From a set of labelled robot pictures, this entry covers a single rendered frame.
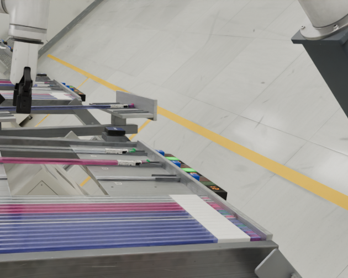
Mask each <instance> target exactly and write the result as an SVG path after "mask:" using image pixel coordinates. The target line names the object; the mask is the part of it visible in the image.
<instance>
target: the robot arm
mask: <svg viewBox="0 0 348 278"><path fill-rule="evenodd" d="M298 2H299V3H300V5H301V6H302V8H303V10H304V12H305V13H306V15H307V17H306V18H305V20H304V22H303V23H302V25H301V28H300V32H301V34H302V36H303V37H304V38H305V39H307V40H320V39H324V38H328V37H330V36H333V35H335V34H337V33H339V32H341V31H343V30H345V29H346V28H348V0H298ZM49 5H50V0H0V13H4V14H9V23H10V24H9V31H8V35H12V36H13V38H10V40H12V41H14V47H13V55H12V66H11V72H10V81H11V82H12V83H13V84H14V85H15V86H14V89H16V90H14V92H13V106H16V112H17V113H21V114H30V113H31V101H32V96H31V95H32V86H34V85H35V79H36V69H37V63H38V49H39V44H41V45H43V44H44V42H41V40H46V35H47V28H48V17H49Z"/></svg>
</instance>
